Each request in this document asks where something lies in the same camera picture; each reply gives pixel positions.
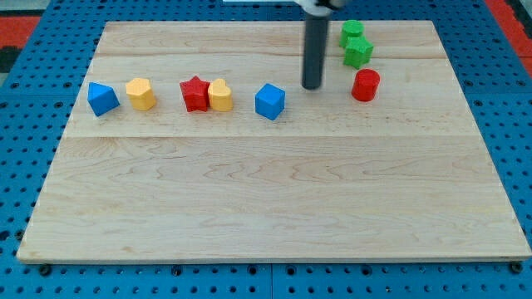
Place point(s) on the blue cube block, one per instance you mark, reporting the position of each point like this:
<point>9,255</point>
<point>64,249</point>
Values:
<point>270,101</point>

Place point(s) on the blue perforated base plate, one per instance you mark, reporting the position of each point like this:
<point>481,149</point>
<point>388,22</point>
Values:
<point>40,91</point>

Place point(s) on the red cylinder block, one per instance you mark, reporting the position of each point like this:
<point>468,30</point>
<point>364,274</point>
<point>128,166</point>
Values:
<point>365,85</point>

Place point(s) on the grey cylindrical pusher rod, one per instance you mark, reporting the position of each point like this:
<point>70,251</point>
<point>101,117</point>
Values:
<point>314,50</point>

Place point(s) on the wooden board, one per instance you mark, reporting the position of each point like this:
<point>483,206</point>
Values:
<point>405,177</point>

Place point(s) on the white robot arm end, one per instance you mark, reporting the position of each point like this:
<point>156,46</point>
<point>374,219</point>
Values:
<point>321,8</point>

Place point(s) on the green star block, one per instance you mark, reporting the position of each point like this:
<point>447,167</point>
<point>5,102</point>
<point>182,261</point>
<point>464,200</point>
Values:
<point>358,52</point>

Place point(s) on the yellow hexagon block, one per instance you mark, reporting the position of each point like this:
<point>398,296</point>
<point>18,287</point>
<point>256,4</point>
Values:
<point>140,94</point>

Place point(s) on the green cylinder block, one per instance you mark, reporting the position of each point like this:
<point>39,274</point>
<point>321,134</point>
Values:
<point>350,28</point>

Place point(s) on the blue triangular prism block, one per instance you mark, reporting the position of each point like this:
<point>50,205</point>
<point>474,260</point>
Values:
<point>101,98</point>

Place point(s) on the yellow heart block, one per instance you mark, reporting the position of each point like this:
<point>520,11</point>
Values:
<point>220,95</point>

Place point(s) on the red star block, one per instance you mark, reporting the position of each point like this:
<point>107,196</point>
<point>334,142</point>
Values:
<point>195,94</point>

